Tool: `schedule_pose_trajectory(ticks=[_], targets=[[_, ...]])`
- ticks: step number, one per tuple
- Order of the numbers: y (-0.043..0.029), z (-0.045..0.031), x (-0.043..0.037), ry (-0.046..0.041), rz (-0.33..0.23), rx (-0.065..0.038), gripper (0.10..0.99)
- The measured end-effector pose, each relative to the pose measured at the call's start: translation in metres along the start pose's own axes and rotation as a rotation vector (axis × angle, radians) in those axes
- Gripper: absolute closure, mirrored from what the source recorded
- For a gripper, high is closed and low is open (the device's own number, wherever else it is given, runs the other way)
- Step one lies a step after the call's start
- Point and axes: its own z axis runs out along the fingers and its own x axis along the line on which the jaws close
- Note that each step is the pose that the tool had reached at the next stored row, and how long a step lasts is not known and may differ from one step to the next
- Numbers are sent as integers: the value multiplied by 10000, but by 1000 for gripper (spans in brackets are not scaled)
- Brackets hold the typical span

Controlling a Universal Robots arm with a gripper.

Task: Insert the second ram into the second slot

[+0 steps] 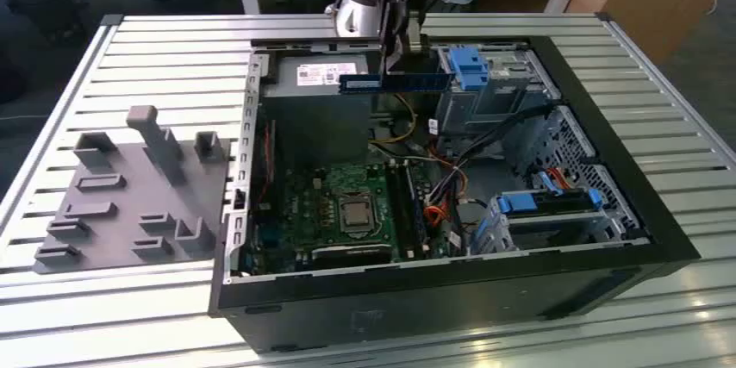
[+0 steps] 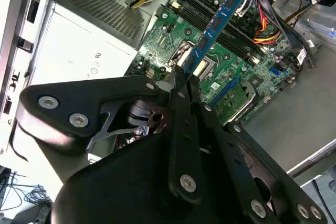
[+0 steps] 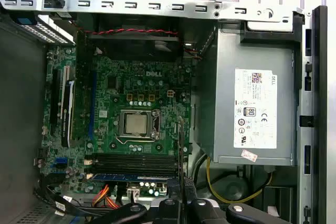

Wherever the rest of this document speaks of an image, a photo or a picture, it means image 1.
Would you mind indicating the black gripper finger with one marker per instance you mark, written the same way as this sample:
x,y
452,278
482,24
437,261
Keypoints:
x,y
414,40

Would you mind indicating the blue RAM stick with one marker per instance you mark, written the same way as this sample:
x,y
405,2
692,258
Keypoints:
x,y
368,83

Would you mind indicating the blue plastic drive latch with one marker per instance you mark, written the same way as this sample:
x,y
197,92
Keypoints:
x,y
466,66

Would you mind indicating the metal optical drive cage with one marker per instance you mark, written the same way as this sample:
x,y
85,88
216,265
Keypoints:
x,y
505,96

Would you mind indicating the grey power supply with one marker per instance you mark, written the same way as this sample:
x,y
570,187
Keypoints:
x,y
316,126

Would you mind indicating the silver CPU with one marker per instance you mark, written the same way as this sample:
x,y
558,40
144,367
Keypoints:
x,y
354,214

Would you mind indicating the hard disk in blue carrier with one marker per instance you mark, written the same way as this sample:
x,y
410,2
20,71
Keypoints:
x,y
517,204

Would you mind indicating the green motherboard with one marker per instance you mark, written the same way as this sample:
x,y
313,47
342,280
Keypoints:
x,y
304,213

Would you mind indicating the black graphics card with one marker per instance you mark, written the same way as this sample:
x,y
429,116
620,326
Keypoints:
x,y
350,253

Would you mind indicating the metal disk bay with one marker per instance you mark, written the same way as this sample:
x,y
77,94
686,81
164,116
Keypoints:
x,y
574,223

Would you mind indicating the black PC case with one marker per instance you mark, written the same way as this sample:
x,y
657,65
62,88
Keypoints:
x,y
402,307

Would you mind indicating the grey parts rack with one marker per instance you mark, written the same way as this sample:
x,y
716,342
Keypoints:
x,y
126,213

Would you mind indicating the perforated metal cage wall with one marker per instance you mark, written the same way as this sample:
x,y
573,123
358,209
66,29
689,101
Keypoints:
x,y
574,139

